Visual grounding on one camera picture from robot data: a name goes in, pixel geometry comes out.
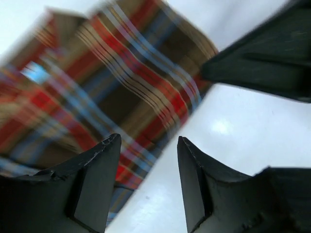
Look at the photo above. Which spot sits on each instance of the plaid long sleeve shirt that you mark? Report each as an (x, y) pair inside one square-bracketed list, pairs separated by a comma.
[(132, 68)]

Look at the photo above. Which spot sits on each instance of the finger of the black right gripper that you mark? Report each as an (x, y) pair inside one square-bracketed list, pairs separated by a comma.
[(274, 58)]

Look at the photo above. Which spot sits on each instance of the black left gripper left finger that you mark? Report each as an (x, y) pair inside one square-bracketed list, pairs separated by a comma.
[(71, 197)]

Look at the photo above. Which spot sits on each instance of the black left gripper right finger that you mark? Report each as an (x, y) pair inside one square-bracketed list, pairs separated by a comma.
[(219, 199)]

